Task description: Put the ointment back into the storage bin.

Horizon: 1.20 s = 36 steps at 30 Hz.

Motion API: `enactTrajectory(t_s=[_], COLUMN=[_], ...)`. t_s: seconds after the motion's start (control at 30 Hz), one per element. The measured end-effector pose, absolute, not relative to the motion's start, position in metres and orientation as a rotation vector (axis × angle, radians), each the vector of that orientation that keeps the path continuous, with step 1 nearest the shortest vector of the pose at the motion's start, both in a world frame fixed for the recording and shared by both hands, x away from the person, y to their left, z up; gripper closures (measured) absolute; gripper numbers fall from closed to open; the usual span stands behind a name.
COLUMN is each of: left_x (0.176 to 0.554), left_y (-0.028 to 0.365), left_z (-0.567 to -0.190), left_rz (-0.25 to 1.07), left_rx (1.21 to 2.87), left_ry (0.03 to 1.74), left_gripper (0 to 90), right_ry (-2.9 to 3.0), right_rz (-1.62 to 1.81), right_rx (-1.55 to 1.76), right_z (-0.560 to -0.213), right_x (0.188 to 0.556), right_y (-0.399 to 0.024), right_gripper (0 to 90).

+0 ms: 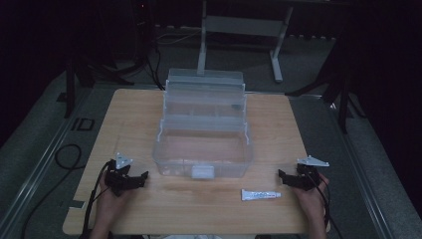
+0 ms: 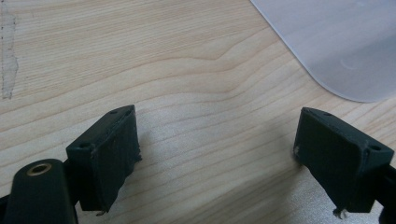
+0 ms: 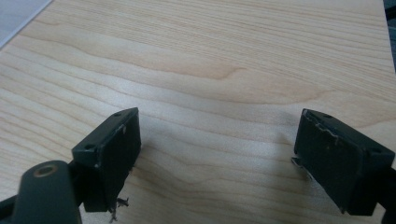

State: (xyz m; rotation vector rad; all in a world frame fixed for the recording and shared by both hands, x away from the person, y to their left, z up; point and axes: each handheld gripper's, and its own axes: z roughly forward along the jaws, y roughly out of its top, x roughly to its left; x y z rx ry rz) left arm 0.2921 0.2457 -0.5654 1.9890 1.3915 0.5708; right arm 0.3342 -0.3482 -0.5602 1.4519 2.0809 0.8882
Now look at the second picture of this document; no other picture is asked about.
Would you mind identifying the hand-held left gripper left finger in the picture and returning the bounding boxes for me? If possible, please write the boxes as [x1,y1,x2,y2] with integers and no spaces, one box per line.
[65,104,143,216]

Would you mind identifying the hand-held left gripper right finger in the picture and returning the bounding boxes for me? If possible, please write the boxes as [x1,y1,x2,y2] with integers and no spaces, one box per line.
[292,106,395,217]

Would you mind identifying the translucent white plastic mat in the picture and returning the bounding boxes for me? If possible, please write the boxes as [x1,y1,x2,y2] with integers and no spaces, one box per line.
[249,0,396,104]

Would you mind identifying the strip of clear tape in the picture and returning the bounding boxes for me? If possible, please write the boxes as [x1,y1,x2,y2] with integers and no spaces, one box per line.
[0,6,20,101]

